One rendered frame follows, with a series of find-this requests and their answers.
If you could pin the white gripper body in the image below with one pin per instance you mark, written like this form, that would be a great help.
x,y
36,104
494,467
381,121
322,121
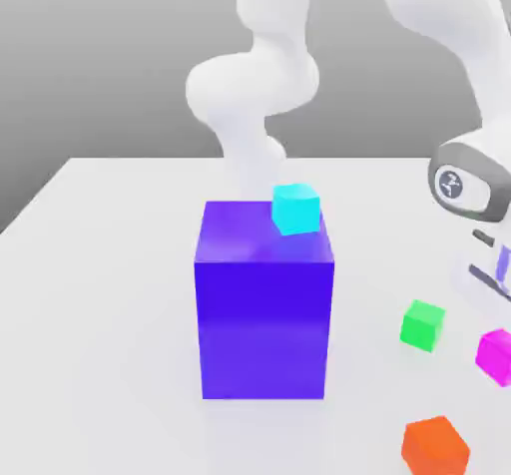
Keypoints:
x,y
484,283

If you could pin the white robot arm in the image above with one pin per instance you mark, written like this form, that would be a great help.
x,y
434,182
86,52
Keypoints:
x,y
255,84

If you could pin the small magenta cube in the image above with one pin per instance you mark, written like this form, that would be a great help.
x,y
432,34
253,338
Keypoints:
x,y
497,355

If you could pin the small green cube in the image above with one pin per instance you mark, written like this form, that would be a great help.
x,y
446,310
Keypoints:
x,y
421,325

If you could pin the small orange cube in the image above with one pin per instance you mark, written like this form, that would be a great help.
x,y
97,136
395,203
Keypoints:
x,y
435,449

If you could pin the small cyan cube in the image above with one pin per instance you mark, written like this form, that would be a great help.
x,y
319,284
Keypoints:
x,y
296,209

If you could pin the large purple box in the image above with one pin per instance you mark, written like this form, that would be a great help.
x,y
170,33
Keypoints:
x,y
263,323

